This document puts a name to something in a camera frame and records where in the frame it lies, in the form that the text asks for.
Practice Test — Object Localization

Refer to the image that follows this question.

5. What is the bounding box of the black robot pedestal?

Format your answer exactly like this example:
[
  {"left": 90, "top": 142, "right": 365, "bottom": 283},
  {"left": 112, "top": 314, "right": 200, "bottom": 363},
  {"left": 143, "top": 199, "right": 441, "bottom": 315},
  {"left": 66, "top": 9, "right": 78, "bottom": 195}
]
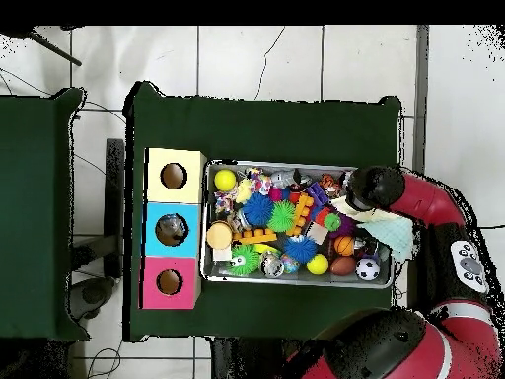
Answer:
[{"left": 210, "top": 337, "right": 301, "bottom": 379}]

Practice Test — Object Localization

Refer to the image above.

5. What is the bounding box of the shallow wire mesh bin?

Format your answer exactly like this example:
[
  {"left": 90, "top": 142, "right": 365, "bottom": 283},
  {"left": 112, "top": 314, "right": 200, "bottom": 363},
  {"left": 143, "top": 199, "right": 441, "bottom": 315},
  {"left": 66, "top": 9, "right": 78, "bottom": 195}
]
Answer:
[{"left": 199, "top": 159, "right": 395, "bottom": 289}]

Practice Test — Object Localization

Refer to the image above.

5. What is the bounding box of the large yellow ball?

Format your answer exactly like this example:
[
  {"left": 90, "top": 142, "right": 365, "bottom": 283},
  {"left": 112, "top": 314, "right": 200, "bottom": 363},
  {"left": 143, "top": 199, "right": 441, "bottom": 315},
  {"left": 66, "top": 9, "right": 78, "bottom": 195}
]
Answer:
[{"left": 213, "top": 169, "right": 238, "bottom": 193}]

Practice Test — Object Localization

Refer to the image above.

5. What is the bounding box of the light blue waffle cloth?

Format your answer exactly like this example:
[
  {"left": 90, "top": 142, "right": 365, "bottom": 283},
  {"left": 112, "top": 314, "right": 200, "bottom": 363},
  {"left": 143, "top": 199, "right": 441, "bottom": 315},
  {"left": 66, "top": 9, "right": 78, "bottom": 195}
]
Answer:
[{"left": 356, "top": 216, "right": 415, "bottom": 262}]

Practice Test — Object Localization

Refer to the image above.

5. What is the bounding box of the small orange basketball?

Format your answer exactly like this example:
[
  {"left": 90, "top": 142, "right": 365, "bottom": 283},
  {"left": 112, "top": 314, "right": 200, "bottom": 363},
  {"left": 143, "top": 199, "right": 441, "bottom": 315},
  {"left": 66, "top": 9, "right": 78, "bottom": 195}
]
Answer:
[{"left": 333, "top": 235, "right": 355, "bottom": 257}]

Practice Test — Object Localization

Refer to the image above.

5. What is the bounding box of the plain blue spiky ball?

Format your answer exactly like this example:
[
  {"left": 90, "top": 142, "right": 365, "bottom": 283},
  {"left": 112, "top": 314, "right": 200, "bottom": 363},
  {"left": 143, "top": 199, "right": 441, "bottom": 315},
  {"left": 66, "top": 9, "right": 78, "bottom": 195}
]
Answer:
[{"left": 242, "top": 191, "right": 274, "bottom": 227}]

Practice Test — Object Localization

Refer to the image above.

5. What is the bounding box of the toy burger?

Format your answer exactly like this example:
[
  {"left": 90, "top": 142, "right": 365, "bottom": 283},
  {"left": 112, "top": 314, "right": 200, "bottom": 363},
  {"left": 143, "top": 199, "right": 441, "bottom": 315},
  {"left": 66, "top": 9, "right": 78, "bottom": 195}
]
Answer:
[{"left": 205, "top": 220, "right": 234, "bottom": 251}]

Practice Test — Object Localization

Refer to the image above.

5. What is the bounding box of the green spiky ball with eyes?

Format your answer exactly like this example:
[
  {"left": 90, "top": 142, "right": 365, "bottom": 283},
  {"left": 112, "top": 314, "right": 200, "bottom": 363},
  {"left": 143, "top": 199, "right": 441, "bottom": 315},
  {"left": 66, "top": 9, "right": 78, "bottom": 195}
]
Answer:
[{"left": 228, "top": 244, "right": 261, "bottom": 276}]

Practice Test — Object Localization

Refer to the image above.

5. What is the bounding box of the black tripod leg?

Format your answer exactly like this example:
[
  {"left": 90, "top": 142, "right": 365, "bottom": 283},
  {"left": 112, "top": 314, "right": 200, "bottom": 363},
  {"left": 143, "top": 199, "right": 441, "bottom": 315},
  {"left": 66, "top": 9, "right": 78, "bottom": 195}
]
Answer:
[{"left": 0, "top": 25, "right": 83, "bottom": 67}]

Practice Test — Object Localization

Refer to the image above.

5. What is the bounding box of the wooden box with three holes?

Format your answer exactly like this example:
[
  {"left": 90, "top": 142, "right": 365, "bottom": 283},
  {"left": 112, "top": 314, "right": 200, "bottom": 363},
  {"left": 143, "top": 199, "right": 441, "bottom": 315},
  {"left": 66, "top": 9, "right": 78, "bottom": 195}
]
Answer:
[{"left": 138, "top": 147, "right": 208, "bottom": 311}]

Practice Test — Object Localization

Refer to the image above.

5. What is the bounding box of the cream waffle cloth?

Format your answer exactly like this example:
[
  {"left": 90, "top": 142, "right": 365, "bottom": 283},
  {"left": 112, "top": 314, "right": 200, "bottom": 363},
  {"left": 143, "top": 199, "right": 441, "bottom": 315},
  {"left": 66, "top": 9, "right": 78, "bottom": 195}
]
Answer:
[{"left": 329, "top": 194, "right": 403, "bottom": 223}]

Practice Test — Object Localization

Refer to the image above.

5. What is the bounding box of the dark green table cloth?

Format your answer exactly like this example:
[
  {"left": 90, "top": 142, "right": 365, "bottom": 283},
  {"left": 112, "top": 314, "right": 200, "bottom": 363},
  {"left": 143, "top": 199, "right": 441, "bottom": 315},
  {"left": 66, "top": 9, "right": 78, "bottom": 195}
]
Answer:
[{"left": 123, "top": 80, "right": 403, "bottom": 344}]

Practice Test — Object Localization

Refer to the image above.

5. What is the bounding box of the neighbouring green covered table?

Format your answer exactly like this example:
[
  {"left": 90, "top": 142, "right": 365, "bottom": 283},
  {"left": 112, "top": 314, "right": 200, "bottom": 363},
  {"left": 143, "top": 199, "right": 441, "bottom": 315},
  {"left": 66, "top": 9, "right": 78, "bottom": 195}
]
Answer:
[{"left": 0, "top": 87, "right": 90, "bottom": 342}]

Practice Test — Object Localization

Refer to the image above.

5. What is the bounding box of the clear plastic bottle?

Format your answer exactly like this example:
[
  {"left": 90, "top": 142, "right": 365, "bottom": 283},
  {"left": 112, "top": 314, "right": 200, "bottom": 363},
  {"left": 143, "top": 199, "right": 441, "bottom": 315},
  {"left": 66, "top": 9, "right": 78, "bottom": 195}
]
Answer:
[{"left": 155, "top": 213, "right": 189, "bottom": 243}]

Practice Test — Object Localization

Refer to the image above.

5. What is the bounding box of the plain green spiky ball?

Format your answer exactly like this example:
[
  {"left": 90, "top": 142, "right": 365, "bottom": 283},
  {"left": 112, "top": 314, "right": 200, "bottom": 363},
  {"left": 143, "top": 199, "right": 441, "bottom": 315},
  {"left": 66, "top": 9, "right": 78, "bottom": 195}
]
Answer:
[{"left": 266, "top": 199, "right": 297, "bottom": 233}]

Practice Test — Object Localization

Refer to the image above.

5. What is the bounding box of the small soccer ball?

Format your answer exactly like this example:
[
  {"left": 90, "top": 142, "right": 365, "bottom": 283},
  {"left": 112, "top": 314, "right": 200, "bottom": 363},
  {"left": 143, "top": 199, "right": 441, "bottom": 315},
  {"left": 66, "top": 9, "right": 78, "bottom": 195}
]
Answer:
[{"left": 355, "top": 257, "right": 381, "bottom": 281}]

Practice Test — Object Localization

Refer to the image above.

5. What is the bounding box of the blue spiky ball with eyes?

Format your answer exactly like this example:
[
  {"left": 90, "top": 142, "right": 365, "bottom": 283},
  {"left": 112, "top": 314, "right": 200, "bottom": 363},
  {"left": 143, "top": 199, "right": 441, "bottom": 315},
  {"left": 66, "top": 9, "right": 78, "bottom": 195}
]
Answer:
[{"left": 283, "top": 235, "right": 319, "bottom": 265}]

